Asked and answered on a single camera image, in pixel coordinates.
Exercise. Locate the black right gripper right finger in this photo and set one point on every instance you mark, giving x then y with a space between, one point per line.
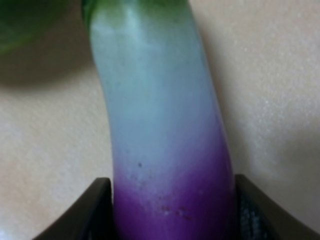
260 218

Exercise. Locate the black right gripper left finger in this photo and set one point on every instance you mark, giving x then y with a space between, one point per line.
89 218

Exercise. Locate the purple toy eggplant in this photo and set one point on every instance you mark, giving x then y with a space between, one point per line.
172 173

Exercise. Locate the green toy lime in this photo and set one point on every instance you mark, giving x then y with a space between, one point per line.
21 21

